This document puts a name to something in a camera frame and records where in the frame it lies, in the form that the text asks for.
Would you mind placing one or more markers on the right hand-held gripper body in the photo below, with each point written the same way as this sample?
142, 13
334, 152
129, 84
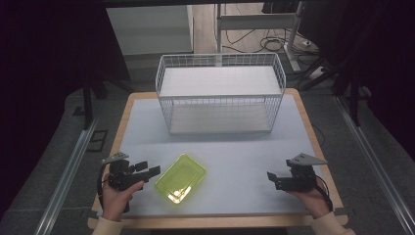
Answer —
298, 174

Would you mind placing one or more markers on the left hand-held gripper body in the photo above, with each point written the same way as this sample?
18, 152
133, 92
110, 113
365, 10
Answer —
122, 174

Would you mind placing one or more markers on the green plastic tray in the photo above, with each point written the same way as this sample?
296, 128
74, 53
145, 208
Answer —
180, 178

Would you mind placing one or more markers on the person's left hand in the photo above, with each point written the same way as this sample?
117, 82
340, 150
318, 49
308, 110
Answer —
117, 197

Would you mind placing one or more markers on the person's right hand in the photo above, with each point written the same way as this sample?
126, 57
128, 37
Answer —
313, 199

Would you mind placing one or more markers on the grey table mat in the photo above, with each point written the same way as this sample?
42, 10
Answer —
215, 156

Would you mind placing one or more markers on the black stand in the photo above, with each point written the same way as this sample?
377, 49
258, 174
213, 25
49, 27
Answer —
354, 98
88, 94

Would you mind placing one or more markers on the white power strip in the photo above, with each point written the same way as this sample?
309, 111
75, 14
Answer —
316, 72

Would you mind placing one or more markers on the white cabinet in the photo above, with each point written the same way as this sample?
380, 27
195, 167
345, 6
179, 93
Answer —
151, 29

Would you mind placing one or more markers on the aluminium rail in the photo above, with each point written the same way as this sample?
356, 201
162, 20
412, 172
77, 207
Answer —
378, 163
65, 179

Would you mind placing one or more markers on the white metal desk frame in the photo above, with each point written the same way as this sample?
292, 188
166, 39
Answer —
261, 29

